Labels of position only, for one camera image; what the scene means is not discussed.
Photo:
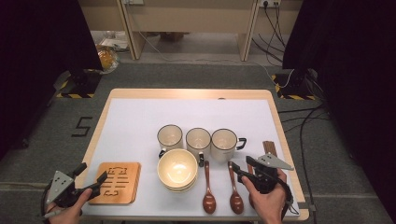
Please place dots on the white table mat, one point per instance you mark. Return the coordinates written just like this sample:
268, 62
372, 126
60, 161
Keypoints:
134, 124

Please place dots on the clear plastic packet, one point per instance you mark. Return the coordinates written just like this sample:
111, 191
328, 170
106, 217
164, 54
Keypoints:
115, 43

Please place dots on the black curtain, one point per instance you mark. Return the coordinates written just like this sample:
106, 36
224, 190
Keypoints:
358, 77
37, 62

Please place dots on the white wall socket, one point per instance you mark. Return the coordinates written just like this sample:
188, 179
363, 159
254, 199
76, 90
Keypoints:
271, 3

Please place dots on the person's right hand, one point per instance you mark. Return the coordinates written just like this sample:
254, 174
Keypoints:
267, 205

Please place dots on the clear bag with orange contents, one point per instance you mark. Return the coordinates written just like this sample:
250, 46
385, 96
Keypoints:
107, 60

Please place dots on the cream mug with black rim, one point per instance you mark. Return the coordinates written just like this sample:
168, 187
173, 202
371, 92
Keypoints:
224, 141
170, 137
198, 140

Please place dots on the person's left hand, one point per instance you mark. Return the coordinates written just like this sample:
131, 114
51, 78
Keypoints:
68, 216

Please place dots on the grey table clamp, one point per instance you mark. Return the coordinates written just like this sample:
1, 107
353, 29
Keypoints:
312, 207

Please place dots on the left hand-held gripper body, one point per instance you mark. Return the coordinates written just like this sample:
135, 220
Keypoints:
62, 186

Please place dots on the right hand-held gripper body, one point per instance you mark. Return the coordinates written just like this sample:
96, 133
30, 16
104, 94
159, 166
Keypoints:
264, 180

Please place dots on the black stand base striped tape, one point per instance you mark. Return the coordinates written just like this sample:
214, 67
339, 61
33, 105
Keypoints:
294, 84
81, 84

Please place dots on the beige wooden desk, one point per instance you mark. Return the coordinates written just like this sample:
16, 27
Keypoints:
193, 18

